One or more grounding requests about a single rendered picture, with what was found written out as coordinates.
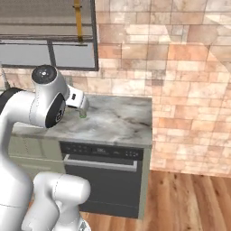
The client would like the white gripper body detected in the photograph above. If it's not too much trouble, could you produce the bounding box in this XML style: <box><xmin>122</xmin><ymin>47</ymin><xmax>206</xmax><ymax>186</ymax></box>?
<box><xmin>78</xmin><ymin>95</ymin><xmax>90</xmax><ymax>114</ymax></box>

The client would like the pale green drawer front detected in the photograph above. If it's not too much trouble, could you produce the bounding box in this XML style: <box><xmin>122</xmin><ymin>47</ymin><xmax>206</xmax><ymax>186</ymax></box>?
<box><xmin>7</xmin><ymin>134</ymin><xmax>63</xmax><ymax>160</ymax></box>

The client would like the pale green cupboard door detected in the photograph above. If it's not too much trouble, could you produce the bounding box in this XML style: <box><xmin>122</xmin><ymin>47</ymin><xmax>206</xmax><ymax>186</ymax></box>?
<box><xmin>13</xmin><ymin>155</ymin><xmax>67</xmax><ymax>181</ymax></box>

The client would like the grey framed window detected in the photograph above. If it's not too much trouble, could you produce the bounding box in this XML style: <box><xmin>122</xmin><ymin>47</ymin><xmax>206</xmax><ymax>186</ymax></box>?
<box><xmin>0</xmin><ymin>0</ymin><xmax>100</xmax><ymax>72</ymax></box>

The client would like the black dishwasher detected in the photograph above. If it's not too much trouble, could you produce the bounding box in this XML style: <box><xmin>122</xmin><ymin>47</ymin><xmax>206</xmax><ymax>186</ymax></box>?
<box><xmin>59</xmin><ymin>141</ymin><xmax>145</xmax><ymax>220</ymax></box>

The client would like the yellow window latch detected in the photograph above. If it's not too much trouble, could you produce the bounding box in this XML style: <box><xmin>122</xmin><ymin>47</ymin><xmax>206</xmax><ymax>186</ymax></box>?
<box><xmin>72</xmin><ymin>0</ymin><xmax>84</xmax><ymax>43</ymax></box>

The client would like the pale green cabinet side panel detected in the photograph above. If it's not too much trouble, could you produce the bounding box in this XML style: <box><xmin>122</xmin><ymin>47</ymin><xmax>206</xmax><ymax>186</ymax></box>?
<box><xmin>137</xmin><ymin>145</ymin><xmax>153</xmax><ymax>221</ymax></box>

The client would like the silver dishwasher handle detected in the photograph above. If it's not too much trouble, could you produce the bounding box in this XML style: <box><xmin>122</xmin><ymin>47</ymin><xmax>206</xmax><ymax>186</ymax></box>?
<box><xmin>62</xmin><ymin>153</ymin><xmax>139</xmax><ymax>173</ymax></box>

